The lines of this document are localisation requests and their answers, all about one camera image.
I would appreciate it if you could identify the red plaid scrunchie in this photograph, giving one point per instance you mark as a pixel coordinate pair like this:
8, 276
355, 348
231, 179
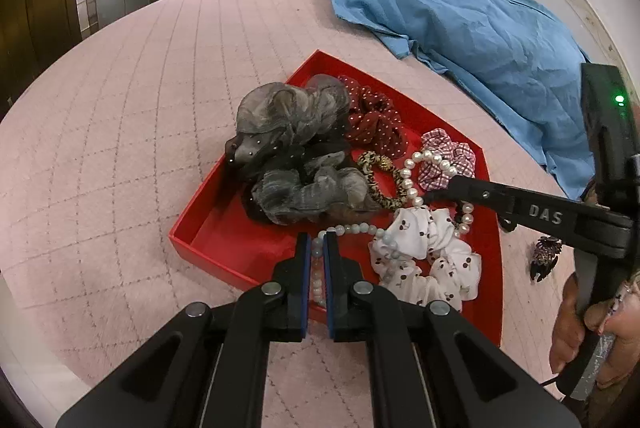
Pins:
445, 152

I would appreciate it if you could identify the blue cloth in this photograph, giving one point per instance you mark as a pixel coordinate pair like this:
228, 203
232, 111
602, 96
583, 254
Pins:
465, 22

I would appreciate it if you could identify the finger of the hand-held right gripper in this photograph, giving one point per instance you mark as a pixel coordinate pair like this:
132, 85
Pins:
525, 205

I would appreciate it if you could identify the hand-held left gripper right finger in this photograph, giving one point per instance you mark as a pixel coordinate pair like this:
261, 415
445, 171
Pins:
327, 268

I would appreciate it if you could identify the white cherry print scrunchie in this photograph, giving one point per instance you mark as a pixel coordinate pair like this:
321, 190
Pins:
430, 248

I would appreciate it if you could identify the leopard print scrunchie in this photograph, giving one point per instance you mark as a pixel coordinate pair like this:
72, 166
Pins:
372, 180

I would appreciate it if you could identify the red cardboard box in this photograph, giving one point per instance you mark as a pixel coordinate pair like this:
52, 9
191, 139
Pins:
220, 233

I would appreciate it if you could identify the dark hair claw clip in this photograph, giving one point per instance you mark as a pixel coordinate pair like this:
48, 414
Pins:
545, 258

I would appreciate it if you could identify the grey sheer scrunchie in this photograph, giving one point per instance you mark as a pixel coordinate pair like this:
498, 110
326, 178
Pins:
290, 122

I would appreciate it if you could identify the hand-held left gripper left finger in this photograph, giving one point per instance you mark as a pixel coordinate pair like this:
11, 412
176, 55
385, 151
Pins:
304, 268

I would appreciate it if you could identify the person's right hand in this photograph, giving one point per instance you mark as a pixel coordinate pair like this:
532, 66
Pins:
567, 333

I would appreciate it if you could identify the red polka dot scrunchie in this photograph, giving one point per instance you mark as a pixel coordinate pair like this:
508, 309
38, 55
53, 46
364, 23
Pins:
372, 120

